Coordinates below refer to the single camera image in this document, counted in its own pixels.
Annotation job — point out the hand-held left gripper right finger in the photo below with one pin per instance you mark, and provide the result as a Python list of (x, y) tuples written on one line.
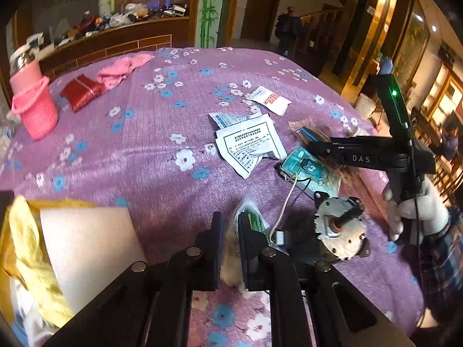
[(244, 245)]

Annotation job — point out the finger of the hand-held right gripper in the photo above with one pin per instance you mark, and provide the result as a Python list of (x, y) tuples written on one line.
[(347, 151)]

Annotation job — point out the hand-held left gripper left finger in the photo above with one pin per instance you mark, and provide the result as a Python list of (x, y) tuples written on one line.
[(217, 235)]

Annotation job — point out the clear green-striped packet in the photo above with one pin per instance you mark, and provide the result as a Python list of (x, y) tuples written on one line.
[(229, 260)]

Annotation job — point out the person's right forearm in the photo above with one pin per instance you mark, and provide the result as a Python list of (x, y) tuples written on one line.
[(445, 267)]

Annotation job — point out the person's right hand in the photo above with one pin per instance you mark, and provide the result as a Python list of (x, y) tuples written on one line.
[(430, 206)]

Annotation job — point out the clear green packet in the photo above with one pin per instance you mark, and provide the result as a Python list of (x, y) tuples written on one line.
[(255, 217)]

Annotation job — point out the teal cartoon packet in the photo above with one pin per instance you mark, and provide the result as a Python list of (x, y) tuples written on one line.
[(307, 168)]

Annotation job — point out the brown packet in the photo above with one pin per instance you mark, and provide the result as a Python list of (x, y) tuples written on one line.
[(307, 130)]

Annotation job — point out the white bucket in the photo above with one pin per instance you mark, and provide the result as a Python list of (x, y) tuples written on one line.
[(366, 106)]

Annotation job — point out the round metal motor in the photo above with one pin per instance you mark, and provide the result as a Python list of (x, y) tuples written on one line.
[(340, 238)]

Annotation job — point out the white red-print packet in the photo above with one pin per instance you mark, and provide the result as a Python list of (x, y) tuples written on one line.
[(269, 99)]

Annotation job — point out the white black-print packet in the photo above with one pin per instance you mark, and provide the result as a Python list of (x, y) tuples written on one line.
[(249, 144)]

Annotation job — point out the purple floral tablecloth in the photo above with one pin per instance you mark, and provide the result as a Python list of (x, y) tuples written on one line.
[(126, 159)]

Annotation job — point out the wooden stair railing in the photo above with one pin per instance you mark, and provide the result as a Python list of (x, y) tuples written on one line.
[(318, 32)]

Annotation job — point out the wooden door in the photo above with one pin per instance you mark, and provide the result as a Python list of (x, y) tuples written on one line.
[(260, 11)]

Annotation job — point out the pink cloth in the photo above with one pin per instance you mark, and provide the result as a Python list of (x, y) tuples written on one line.
[(119, 70)]

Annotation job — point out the yellow cloth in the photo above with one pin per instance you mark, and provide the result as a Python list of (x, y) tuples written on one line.
[(25, 253)]

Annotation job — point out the bamboo print panel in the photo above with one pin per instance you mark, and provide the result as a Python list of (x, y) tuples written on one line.
[(209, 11)]

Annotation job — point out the red pouch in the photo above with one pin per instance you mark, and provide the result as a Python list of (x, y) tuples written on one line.
[(81, 90)]

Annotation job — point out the wooden counter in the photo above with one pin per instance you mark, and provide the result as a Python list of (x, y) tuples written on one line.
[(108, 47)]

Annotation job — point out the bottle in pink knitted sleeve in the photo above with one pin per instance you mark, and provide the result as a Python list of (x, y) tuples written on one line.
[(36, 112)]

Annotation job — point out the white container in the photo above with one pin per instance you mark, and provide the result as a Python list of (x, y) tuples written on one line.
[(106, 5)]

